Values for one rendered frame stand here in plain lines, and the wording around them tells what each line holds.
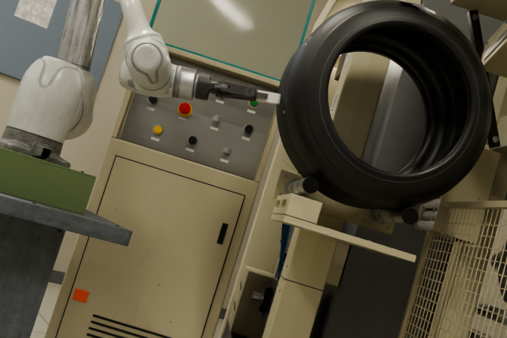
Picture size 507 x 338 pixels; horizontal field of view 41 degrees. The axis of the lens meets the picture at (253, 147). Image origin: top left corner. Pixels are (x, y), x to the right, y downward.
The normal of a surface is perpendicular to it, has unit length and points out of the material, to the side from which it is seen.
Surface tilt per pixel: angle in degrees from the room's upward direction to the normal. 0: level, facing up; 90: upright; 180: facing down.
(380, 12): 78
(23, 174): 90
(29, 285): 90
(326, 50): 85
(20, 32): 90
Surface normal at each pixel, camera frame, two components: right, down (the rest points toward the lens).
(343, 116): 0.07, -0.09
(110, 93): 0.51, 0.07
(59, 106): 0.70, 0.10
